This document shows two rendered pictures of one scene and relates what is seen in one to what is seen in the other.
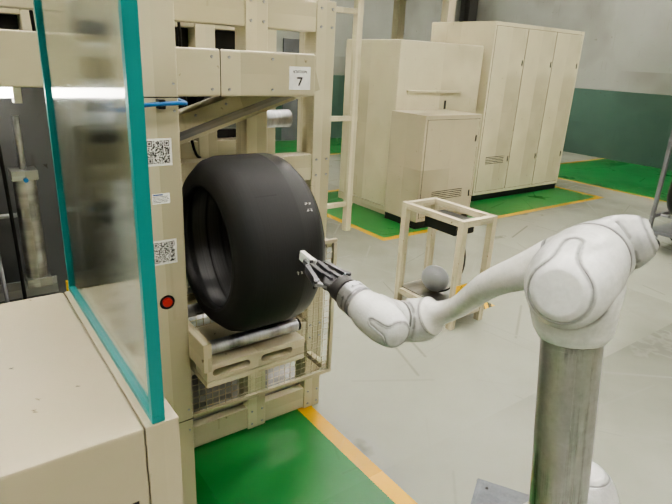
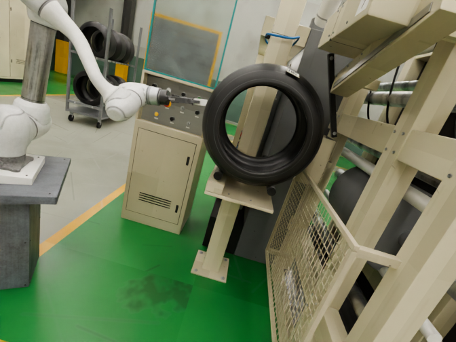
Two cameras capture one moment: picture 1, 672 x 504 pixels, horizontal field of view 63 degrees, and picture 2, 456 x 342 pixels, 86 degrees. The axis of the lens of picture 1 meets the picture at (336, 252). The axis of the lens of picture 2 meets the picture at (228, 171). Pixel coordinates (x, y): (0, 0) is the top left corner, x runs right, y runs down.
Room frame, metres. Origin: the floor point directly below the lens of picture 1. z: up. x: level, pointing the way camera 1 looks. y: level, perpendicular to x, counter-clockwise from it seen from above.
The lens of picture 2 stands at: (2.43, -0.77, 1.33)
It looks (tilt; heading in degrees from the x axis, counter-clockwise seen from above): 19 degrees down; 127
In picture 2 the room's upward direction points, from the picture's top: 16 degrees clockwise
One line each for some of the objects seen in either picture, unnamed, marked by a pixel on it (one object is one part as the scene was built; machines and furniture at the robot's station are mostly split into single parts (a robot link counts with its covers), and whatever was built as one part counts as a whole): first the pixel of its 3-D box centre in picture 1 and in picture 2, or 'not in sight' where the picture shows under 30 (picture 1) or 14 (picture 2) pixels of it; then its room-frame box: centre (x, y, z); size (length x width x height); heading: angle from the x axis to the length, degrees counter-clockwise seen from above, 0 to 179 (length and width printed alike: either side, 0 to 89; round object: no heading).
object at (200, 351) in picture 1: (184, 331); not in sight; (1.61, 0.49, 0.90); 0.40 x 0.03 x 0.10; 37
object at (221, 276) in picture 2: not in sight; (211, 264); (1.54, 0.54, 0.01); 0.27 x 0.27 x 0.02; 37
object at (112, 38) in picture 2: not in sight; (106, 70); (-2.63, 1.35, 0.96); 1.30 x 0.62 x 1.92; 131
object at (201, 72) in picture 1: (224, 71); (370, 25); (2.02, 0.42, 1.71); 0.61 x 0.25 x 0.15; 127
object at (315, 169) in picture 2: not in sight; (311, 157); (1.88, 0.75, 1.05); 0.20 x 0.15 x 0.30; 127
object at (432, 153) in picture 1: (431, 167); not in sight; (6.37, -1.07, 0.62); 0.90 x 0.56 x 1.25; 127
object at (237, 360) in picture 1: (252, 353); (218, 176); (1.60, 0.26, 0.84); 0.36 x 0.09 x 0.06; 127
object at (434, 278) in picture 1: (442, 260); not in sight; (3.81, -0.79, 0.40); 0.60 x 0.35 x 0.80; 37
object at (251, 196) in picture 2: (233, 345); (240, 188); (1.71, 0.35, 0.80); 0.37 x 0.36 x 0.02; 37
